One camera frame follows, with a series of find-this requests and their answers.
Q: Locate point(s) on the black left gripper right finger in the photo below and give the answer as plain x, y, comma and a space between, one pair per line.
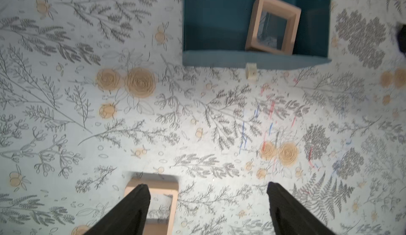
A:
289, 216

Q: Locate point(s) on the teal bottom drawer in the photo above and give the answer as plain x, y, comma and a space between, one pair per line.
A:
215, 34

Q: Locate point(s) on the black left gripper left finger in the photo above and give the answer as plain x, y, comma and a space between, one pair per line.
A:
128, 217

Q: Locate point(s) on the pink brooch box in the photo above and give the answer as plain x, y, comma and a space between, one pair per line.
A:
164, 191
273, 27

